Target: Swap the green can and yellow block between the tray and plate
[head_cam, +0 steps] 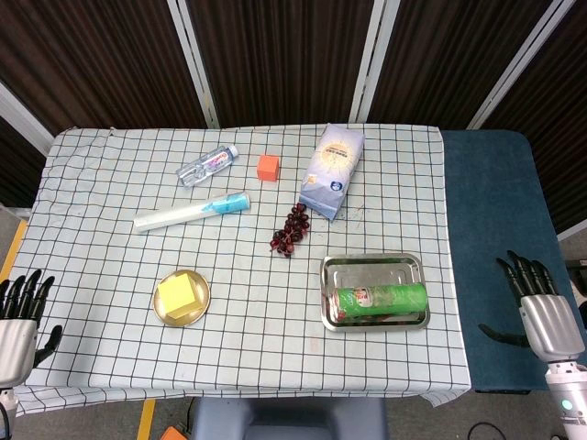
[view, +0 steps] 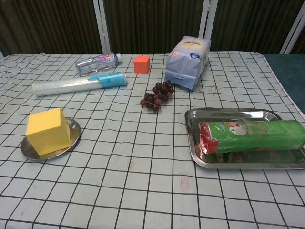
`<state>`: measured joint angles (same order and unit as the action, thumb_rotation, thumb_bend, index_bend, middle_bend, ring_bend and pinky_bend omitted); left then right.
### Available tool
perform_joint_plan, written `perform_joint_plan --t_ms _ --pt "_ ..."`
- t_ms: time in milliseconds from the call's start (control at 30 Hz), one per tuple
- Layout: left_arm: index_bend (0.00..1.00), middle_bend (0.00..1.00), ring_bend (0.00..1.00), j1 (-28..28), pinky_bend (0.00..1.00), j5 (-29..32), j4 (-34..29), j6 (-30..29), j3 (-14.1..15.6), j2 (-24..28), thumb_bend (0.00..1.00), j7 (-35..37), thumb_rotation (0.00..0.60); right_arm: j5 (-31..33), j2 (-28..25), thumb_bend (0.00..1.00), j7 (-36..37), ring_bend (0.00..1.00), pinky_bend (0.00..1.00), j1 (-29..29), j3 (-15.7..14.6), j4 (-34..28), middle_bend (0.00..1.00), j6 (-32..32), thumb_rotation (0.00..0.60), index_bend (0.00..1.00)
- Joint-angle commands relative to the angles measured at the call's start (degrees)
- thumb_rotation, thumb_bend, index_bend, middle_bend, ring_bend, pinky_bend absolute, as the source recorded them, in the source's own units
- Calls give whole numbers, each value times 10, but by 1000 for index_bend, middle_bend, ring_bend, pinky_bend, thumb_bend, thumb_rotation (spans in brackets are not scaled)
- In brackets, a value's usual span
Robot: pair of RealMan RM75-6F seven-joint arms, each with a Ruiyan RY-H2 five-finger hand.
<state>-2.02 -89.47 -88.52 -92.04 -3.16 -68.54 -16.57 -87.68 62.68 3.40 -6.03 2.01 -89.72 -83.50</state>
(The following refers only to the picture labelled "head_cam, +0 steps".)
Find white toothpaste tube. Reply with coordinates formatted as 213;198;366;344
133;191;251;235

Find orange cube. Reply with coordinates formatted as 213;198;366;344
256;154;281;183

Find white partition post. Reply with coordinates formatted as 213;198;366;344
0;82;55;144
167;0;221;129
348;0;396;124
467;0;574;130

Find checkered tablecloth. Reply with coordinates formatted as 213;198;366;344
0;124;473;416

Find red grape bunch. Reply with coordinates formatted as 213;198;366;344
269;203;311;258

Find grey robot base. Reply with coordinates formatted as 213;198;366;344
190;396;389;440

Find rectangular metal tray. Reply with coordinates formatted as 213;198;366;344
319;252;431;331

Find clear plastic water bottle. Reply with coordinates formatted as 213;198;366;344
176;144;239;188

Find pale blue paper bag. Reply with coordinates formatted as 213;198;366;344
298;123;366;222

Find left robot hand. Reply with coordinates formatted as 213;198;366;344
0;269;63;389

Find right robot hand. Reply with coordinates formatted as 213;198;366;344
478;249;587;363

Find yellow foam block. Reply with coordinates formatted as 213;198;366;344
157;270;199;321

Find brown corrugated partition panel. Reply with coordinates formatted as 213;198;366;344
369;0;559;130
483;0;587;236
0;0;208;134
185;0;376;128

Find green chips can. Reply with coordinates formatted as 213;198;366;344
332;282;428;322

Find black box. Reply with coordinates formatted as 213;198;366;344
564;258;587;283

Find black floor cable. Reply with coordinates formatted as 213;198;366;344
467;420;510;440

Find round metal plate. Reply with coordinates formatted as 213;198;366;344
151;269;211;327

